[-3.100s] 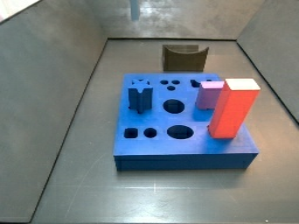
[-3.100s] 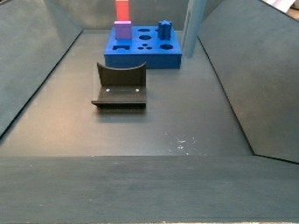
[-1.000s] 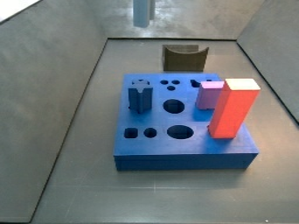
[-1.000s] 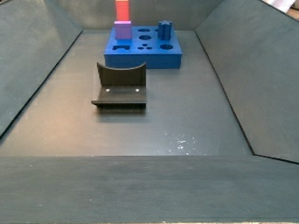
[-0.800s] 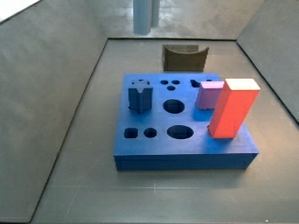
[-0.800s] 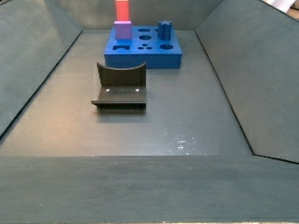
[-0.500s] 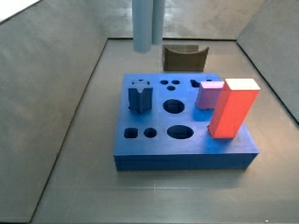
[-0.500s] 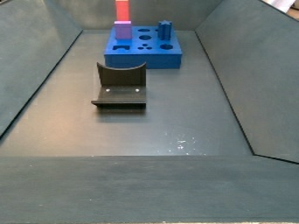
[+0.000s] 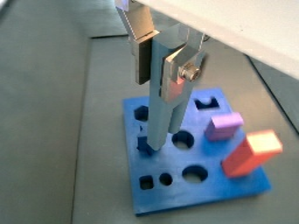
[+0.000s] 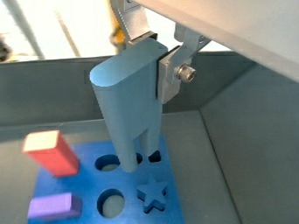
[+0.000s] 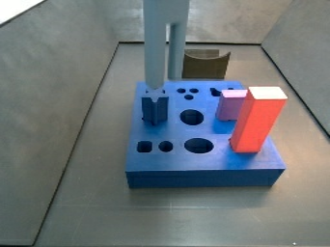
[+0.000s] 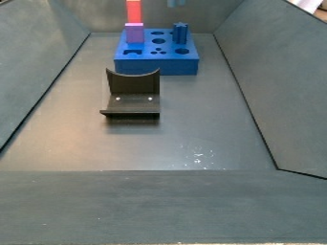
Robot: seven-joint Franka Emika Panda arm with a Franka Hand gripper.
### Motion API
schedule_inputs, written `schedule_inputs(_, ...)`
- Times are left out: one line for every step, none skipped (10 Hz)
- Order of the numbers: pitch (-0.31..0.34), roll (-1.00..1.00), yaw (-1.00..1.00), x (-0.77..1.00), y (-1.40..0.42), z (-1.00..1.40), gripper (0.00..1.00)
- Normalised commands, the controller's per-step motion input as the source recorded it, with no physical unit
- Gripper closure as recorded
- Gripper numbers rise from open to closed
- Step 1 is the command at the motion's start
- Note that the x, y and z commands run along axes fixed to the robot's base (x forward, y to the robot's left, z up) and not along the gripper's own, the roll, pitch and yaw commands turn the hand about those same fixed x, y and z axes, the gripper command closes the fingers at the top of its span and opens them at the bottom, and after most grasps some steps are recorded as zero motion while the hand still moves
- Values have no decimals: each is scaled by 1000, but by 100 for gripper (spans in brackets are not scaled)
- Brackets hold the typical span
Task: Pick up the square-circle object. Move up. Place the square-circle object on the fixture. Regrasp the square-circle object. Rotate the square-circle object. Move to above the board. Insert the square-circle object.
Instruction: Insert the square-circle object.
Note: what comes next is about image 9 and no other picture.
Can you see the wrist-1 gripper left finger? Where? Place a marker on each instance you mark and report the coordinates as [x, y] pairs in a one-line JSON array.
[[136, 19]]

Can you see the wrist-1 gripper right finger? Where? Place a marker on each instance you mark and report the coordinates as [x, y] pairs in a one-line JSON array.
[[182, 64]]

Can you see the light blue square-circle object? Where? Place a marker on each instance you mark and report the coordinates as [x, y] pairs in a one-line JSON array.
[[166, 114]]

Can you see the blue foam peg board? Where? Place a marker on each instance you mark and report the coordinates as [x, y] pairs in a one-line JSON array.
[[180, 175]]

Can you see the purple block peg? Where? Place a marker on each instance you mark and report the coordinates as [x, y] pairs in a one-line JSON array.
[[223, 126]]

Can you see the red tall block peg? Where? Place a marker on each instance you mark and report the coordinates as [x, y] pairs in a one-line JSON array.
[[258, 147]]

